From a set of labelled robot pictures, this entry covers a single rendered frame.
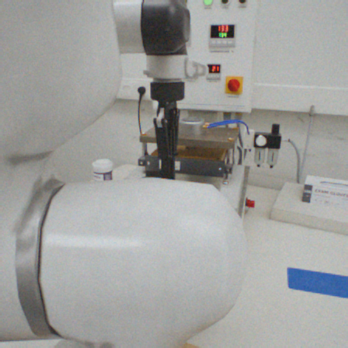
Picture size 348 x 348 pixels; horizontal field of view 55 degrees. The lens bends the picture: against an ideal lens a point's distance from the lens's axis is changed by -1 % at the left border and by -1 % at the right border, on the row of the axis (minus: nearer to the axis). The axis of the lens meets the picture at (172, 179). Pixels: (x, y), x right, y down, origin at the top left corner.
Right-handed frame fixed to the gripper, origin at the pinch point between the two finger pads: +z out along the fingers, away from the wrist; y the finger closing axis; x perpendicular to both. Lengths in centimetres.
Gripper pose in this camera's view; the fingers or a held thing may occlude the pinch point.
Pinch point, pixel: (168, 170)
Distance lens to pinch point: 78.7
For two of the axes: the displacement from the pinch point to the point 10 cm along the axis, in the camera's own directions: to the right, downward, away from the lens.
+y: -2.9, 3.5, -8.9
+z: 0.0, 9.3, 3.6
